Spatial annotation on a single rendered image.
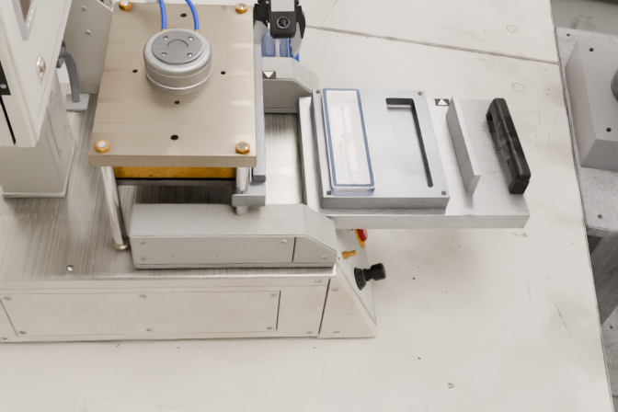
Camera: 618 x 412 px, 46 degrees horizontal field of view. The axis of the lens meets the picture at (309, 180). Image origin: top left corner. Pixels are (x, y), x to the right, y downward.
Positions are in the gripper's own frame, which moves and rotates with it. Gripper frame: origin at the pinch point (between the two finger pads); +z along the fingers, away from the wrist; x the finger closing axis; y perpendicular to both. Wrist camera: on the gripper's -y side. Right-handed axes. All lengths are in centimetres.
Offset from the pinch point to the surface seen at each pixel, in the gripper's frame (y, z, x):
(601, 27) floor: 119, 78, -135
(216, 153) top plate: -56, -33, 8
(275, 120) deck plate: -33.2, -14.9, 0.9
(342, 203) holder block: -53, -20, -7
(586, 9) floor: 130, 78, -132
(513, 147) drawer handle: -45, -23, -31
